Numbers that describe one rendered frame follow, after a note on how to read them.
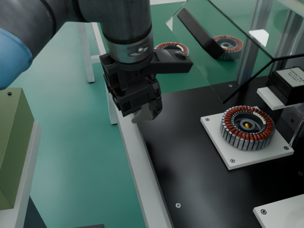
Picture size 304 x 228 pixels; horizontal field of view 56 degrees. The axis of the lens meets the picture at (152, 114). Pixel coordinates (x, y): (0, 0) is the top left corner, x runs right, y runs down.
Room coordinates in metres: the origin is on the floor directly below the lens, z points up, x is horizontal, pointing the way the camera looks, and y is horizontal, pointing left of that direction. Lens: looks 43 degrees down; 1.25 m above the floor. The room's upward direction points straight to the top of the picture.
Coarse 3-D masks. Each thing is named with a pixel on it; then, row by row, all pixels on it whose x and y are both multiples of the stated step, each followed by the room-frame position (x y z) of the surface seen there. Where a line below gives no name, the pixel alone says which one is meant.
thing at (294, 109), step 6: (288, 108) 0.50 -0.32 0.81; (294, 108) 0.48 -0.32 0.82; (300, 108) 0.48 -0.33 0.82; (282, 114) 0.50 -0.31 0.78; (288, 114) 0.49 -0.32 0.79; (294, 114) 0.47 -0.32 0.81; (300, 114) 0.46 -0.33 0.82; (288, 120) 0.48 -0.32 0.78; (294, 120) 0.47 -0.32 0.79; (294, 126) 0.46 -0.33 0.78; (300, 132) 0.44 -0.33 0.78
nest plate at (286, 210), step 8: (280, 200) 0.27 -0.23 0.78; (288, 200) 0.27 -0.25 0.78; (296, 200) 0.27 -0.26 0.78; (256, 208) 0.26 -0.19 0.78; (264, 208) 0.26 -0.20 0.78; (272, 208) 0.26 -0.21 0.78; (280, 208) 0.26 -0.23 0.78; (288, 208) 0.26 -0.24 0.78; (296, 208) 0.26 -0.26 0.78; (256, 216) 0.25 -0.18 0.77; (264, 216) 0.24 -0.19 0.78; (272, 216) 0.24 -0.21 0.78; (280, 216) 0.24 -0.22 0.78; (288, 216) 0.24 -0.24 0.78; (296, 216) 0.24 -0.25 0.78; (264, 224) 0.23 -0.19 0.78; (272, 224) 0.23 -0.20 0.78; (280, 224) 0.23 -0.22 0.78; (288, 224) 0.23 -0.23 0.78; (296, 224) 0.23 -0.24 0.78
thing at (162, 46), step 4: (160, 44) 0.83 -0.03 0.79; (164, 44) 0.83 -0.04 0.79; (168, 44) 0.83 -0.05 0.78; (172, 44) 0.83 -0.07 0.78; (176, 44) 0.83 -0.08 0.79; (180, 44) 0.83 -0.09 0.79; (156, 48) 0.80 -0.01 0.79; (160, 48) 0.81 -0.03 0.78; (164, 48) 0.82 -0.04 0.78; (168, 48) 0.82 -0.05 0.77; (172, 48) 0.83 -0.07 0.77; (176, 48) 0.82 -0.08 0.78; (180, 48) 0.81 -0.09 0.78; (184, 52) 0.78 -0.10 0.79; (188, 56) 0.77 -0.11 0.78
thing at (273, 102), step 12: (276, 72) 0.47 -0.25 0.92; (288, 72) 0.47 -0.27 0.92; (300, 72) 0.47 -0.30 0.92; (276, 84) 0.46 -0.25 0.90; (288, 84) 0.44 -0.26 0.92; (300, 84) 0.44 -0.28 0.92; (264, 96) 0.45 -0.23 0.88; (276, 96) 0.45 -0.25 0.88; (288, 96) 0.42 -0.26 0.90; (300, 96) 0.43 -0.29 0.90; (276, 108) 0.42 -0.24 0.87
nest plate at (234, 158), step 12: (204, 120) 0.48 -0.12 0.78; (216, 120) 0.48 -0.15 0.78; (216, 132) 0.44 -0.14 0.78; (276, 132) 0.44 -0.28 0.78; (216, 144) 0.41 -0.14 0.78; (228, 144) 0.41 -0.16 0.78; (276, 144) 0.41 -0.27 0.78; (288, 144) 0.41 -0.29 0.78; (228, 156) 0.37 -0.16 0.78; (240, 156) 0.37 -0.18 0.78; (252, 156) 0.37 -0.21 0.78; (264, 156) 0.37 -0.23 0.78; (276, 156) 0.38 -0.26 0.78; (228, 168) 0.35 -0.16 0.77
